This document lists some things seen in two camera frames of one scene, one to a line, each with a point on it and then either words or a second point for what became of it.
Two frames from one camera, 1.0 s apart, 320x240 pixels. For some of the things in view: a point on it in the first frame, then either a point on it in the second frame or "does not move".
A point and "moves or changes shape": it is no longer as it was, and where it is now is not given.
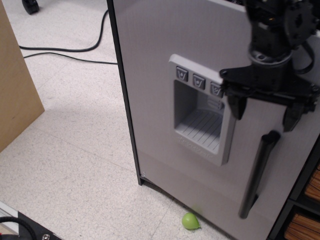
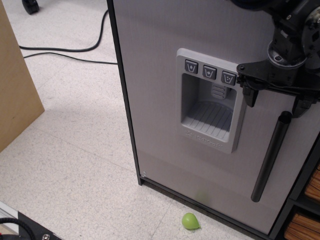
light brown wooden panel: (20, 105) does not move
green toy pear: (190, 221) does not move
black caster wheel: (31, 6) does not move
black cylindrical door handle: (259, 172) -> (272, 156)
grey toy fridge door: (216, 33) moves or changes shape
